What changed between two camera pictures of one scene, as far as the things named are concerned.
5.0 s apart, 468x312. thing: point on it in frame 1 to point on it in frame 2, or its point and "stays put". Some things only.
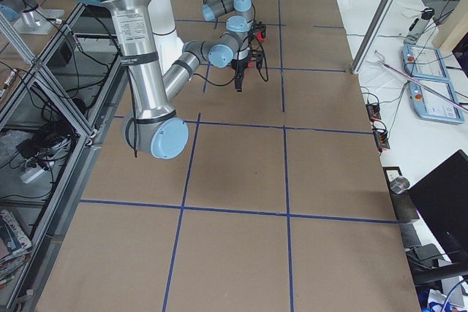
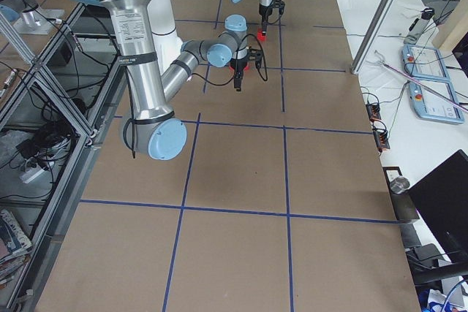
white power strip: [30, 174] stays put
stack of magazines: [14, 247] stays put
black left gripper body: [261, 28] to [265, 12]
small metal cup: [399, 185] stays put
